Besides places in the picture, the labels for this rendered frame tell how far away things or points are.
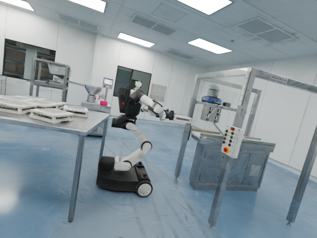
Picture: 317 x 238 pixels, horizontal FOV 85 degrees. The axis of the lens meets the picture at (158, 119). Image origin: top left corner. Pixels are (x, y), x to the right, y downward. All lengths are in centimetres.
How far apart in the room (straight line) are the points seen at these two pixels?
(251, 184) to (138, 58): 567
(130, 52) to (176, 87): 239
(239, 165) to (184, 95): 548
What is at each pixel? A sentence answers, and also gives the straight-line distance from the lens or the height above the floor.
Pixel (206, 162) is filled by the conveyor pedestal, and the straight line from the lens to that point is 262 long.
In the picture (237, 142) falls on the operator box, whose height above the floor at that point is 96.
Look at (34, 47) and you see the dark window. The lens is 706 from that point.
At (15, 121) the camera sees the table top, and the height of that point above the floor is 82.
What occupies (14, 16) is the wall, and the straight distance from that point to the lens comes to 731.
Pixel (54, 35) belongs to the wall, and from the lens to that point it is 703.
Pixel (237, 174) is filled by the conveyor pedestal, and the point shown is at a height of 28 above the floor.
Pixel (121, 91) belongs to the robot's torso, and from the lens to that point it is 203.
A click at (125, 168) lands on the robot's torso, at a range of 226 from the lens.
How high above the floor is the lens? 122
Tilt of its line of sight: 8 degrees down
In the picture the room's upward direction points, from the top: 11 degrees clockwise
